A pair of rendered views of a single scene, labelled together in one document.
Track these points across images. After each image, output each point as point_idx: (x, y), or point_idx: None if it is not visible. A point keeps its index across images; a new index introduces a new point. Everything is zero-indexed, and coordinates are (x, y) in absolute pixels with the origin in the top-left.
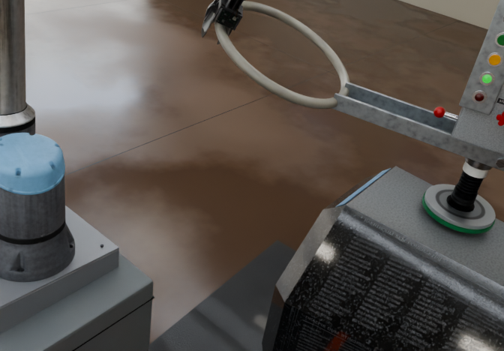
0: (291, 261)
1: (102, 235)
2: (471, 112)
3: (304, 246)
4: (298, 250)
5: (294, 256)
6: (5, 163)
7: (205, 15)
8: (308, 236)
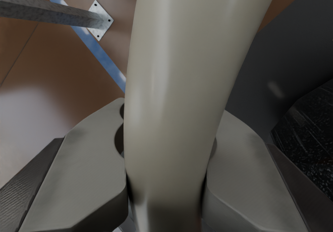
0: (302, 165)
1: (117, 227)
2: None
3: (321, 173)
4: (314, 165)
5: (307, 165)
6: None
7: (39, 156)
8: (332, 170)
